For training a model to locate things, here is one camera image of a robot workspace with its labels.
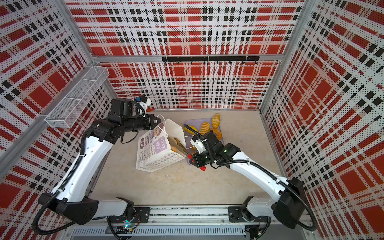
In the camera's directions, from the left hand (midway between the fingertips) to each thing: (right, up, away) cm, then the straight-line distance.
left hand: (160, 123), depth 68 cm
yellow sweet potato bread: (+14, -3, -5) cm, 15 cm away
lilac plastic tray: (+16, 0, +47) cm, 49 cm away
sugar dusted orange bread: (+4, -14, +12) cm, 19 cm away
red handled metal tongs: (+5, -12, +14) cm, 19 cm away
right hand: (+15, -20, +4) cm, 25 cm away
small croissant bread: (+30, +2, +39) cm, 49 cm away
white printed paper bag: (-6, -15, +8) cm, 18 cm away
